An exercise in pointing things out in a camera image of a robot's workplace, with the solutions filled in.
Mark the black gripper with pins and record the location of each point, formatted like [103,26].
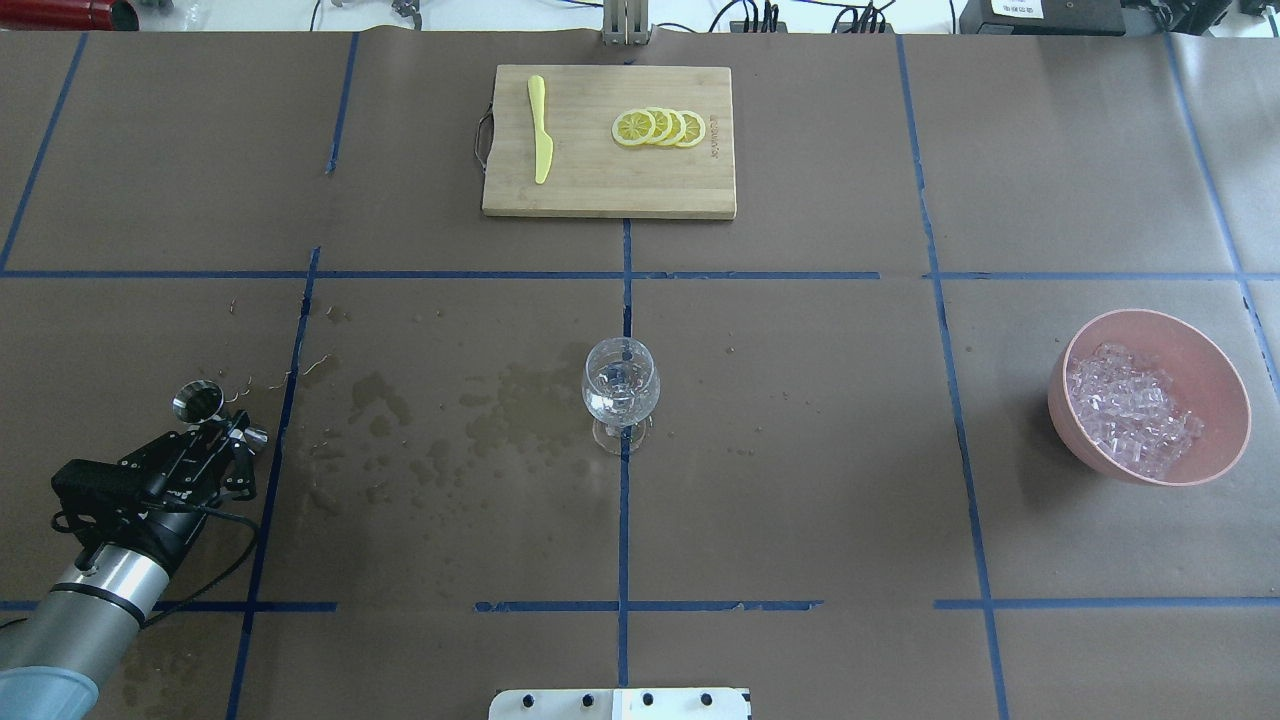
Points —
[158,528]

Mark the steel double jigger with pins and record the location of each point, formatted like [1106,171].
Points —
[202,403]

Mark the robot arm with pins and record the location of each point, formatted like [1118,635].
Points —
[56,661]

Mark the clear wine glass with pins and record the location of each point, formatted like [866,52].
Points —
[620,387]

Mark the clear ice cubes pile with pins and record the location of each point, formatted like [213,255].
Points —
[1124,401]

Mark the yellow plastic knife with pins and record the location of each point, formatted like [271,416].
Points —
[541,140]

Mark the wooden cutting board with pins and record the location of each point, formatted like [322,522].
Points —
[592,176]

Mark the red cylinder bottle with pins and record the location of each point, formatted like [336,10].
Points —
[83,15]

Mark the pink bowl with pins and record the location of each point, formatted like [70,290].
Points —
[1204,380]

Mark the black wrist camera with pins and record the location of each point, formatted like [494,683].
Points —
[87,487]

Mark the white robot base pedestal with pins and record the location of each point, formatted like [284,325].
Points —
[623,703]

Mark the aluminium frame post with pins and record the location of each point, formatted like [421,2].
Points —
[626,23]

